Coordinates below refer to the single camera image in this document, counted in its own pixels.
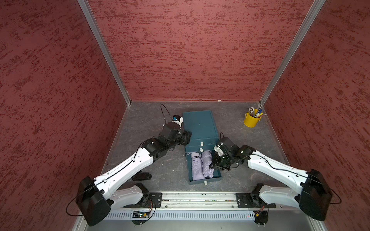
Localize aluminium corner post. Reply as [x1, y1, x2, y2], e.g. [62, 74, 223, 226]
[78, 0, 132, 106]
[259, 0, 326, 106]

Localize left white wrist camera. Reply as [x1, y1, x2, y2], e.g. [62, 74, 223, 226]
[172, 115, 183, 128]

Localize left aluminium corner post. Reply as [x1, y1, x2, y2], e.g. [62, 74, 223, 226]
[78, 0, 132, 106]

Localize right aluminium corner post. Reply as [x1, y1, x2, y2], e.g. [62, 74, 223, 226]
[259, 0, 326, 106]

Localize yellow pen cup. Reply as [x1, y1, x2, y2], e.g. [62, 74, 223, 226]
[243, 113, 262, 128]

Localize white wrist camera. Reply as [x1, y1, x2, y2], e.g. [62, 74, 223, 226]
[214, 145, 225, 157]
[172, 115, 183, 128]

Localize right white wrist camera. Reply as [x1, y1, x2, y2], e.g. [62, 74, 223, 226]
[214, 145, 225, 157]

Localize aluminium front rail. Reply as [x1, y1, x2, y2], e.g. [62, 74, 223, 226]
[111, 186, 300, 210]

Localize teal three-drawer cabinet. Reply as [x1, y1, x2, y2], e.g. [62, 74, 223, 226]
[183, 110, 222, 185]

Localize lilac umbrella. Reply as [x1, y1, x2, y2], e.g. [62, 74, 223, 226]
[191, 153, 205, 181]
[201, 150, 214, 178]

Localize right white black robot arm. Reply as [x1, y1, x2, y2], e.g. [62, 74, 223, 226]
[210, 137, 332, 221]

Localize pens in cup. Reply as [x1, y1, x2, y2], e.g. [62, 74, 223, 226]
[246, 106, 266, 118]

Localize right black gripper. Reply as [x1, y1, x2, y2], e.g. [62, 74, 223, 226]
[209, 151, 235, 170]

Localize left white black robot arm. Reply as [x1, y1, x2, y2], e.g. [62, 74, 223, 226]
[75, 122, 192, 226]

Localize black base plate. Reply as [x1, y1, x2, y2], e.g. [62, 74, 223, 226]
[136, 192, 162, 208]
[235, 193, 276, 209]

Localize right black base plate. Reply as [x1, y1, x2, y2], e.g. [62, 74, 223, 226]
[235, 193, 276, 209]

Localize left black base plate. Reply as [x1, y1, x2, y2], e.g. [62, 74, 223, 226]
[136, 192, 162, 208]

